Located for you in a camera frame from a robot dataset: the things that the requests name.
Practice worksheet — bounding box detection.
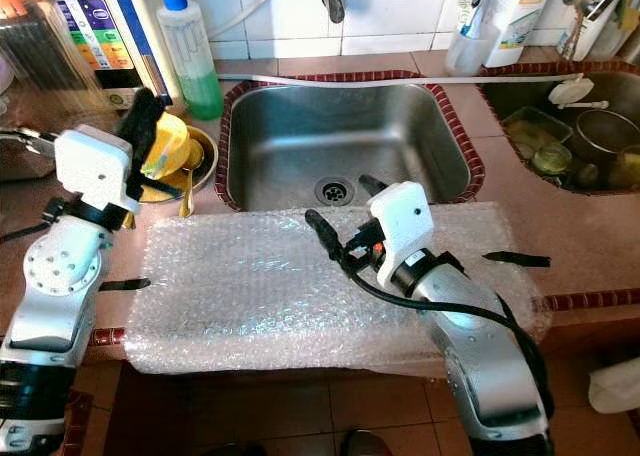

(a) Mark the white plastic object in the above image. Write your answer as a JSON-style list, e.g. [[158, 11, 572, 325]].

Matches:
[[588, 356, 640, 414]]

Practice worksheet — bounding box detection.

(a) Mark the clear glass container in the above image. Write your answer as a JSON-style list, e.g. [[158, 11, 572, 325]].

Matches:
[[503, 106, 576, 177]]

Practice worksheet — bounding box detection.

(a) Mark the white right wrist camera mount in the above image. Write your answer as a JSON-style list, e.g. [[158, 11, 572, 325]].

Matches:
[[365, 180, 437, 282]]

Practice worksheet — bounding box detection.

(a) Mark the orange lidded glass jar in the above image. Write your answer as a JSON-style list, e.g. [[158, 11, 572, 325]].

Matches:
[[0, 0, 106, 112]]

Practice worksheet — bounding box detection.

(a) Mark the translucent blue labelled bottle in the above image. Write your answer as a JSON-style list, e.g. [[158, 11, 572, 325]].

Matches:
[[445, 0, 501, 75]]

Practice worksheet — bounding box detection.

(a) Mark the grey wall tap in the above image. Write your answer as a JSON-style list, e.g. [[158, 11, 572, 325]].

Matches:
[[322, 0, 348, 24]]

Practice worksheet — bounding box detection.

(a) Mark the clear bubble wrap sheet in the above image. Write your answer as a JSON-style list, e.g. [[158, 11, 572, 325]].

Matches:
[[122, 202, 553, 377]]

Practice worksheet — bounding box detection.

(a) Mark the white green printed bottle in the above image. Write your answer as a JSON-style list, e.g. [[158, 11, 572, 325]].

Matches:
[[485, 0, 561, 69]]

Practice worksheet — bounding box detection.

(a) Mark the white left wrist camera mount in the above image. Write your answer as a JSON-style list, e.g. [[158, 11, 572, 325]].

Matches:
[[53, 126, 138, 213]]

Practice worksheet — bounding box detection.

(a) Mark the robot right leg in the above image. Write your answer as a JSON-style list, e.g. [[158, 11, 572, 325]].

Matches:
[[338, 429, 393, 456]]

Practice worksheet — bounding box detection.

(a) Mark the thin white tube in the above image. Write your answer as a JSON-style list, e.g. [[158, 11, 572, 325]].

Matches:
[[220, 0, 301, 37]]

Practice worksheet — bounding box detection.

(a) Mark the steel sink basin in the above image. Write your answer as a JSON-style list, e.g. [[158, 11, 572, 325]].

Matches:
[[225, 81, 466, 212], [480, 71, 640, 192]]

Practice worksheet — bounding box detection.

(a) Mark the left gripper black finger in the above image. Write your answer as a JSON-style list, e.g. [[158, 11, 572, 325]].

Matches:
[[115, 88, 167, 173]]

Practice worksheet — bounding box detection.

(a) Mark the white sink scrubber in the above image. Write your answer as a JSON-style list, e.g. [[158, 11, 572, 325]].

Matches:
[[548, 74, 611, 110]]

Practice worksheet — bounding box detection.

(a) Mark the steel bowl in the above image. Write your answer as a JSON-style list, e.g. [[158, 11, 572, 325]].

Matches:
[[575, 109, 640, 162]]

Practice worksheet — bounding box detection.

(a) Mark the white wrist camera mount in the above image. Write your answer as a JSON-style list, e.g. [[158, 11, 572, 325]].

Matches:
[[53, 126, 138, 213], [365, 180, 437, 282]]

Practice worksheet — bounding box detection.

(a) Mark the yellow plastic bowl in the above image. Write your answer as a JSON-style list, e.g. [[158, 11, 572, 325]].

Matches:
[[140, 111, 193, 182]]

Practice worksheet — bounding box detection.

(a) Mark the white water purifier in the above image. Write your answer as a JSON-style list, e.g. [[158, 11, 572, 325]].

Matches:
[[50, 0, 183, 107]]

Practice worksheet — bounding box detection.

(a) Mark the yellow spoon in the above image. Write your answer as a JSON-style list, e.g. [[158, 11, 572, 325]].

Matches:
[[178, 171, 194, 219]]

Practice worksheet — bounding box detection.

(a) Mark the green dish soap bottle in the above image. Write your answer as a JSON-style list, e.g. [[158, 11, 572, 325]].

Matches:
[[157, 0, 223, 122]]

